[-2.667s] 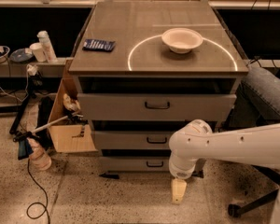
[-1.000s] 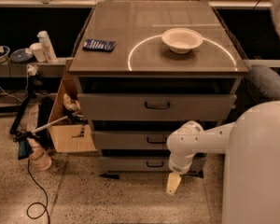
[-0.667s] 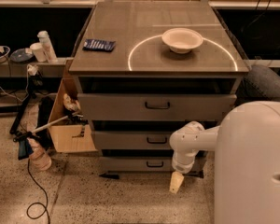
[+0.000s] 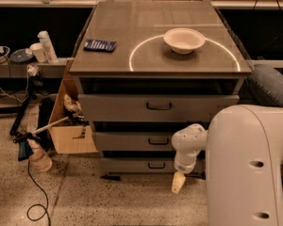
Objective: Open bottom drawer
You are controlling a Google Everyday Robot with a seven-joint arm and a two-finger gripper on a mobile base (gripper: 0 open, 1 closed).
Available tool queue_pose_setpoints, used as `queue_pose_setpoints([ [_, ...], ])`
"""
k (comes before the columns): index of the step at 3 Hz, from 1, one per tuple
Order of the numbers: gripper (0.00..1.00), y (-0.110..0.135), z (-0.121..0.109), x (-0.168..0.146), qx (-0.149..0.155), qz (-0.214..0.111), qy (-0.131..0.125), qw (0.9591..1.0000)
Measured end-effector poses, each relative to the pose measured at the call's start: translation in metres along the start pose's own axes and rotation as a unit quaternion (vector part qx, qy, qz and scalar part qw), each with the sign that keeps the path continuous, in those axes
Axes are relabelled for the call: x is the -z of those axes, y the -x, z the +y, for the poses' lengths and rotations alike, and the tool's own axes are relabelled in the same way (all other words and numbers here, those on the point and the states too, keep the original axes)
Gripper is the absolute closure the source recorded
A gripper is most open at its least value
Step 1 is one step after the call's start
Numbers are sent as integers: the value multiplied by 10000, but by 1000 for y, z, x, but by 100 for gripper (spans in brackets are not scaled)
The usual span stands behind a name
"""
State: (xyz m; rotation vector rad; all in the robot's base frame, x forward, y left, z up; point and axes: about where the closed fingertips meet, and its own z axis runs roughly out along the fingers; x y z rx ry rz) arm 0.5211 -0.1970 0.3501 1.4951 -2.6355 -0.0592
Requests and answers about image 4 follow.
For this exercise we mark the cream foam gripper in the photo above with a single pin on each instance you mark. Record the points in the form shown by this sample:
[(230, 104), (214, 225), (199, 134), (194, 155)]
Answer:
[(183, 167)]

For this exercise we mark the grey bottom drawer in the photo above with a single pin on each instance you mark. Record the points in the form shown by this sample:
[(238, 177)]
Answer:
[(137, 165)]

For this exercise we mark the grey drawer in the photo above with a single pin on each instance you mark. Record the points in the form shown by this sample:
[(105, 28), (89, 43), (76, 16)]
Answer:
[(137, 165), (153, 108), (123, 141)]

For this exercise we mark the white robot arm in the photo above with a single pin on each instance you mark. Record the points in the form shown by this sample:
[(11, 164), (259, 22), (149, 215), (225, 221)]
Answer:
[(244, 155)]

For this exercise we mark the grey middle drawer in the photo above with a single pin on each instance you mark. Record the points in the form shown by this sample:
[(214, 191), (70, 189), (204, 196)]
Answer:
[(123, 141)]

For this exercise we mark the grey top drawer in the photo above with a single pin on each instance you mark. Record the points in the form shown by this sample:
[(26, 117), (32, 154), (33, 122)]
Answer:
[(153, 108)]

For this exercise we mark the grey drawer cabinet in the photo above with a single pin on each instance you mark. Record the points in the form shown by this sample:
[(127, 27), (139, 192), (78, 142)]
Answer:
[(142, 63)]

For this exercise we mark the cardboard box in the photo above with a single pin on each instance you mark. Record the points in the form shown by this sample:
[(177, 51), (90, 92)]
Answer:
[(69, 137)]

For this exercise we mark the white grabber stick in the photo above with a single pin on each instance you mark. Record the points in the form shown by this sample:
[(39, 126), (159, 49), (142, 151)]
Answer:
[(46, 127)]

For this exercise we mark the person leg in jeans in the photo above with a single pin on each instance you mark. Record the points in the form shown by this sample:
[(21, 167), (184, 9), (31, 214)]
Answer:
[(265, 84)]

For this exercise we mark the white bowl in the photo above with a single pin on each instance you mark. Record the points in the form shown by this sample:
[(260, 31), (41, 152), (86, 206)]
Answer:
[(184, 40)]

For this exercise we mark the blue snack packet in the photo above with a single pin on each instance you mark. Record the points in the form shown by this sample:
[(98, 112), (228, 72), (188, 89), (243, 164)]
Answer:
[(99, 45)]

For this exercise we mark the white spray can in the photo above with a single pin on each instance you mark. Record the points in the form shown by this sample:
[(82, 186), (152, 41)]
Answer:
[(48, 47)]

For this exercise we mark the white power adapter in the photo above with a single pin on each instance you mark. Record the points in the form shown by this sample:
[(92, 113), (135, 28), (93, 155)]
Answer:
[(32, 70)]

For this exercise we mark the white paper cup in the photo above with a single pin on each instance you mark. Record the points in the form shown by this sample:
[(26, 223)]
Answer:
[(38, 52)]

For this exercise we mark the blue plate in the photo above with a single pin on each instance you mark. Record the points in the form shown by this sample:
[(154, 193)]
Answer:
[(22, 56)]

